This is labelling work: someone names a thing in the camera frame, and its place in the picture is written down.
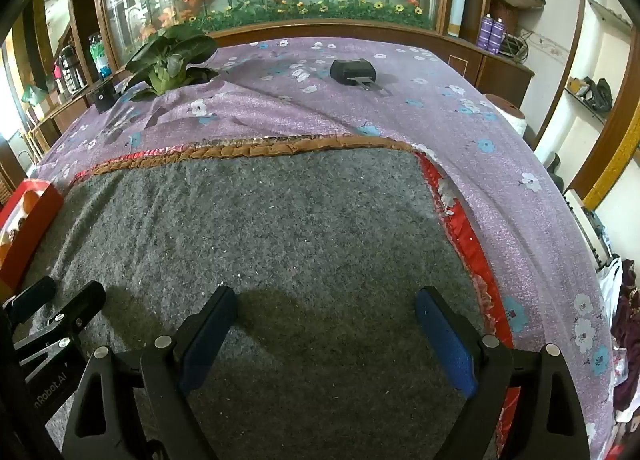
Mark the green plastic bag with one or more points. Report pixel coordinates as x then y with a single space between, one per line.
34 94

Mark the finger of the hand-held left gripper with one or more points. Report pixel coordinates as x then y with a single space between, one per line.
32 291
75 305

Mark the dark bag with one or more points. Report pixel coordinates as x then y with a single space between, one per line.
597 92

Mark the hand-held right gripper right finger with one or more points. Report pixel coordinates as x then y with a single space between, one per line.
445 340

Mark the black thermos pot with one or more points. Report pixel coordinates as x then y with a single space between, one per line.
67 67

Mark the white roll with brown top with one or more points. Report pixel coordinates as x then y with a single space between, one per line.
510 120

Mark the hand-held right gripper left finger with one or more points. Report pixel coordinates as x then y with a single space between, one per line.
207 340

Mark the grey felt mat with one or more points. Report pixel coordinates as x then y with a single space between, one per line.
300 240

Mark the black cylindrical container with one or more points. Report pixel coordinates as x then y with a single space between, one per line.
102 97

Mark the orange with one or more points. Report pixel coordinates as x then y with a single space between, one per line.
29 201

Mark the pile of clothes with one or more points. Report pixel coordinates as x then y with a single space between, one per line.
627 330

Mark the black power adapter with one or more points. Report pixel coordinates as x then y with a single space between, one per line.
350 71

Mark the red cardboard box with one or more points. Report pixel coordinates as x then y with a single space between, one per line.
35 235

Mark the purple spray can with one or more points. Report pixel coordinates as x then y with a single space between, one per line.
484 32
496 35

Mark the green water bottle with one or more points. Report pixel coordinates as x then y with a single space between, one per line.
97 56

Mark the green bok choy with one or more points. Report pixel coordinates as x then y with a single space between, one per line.
165 57

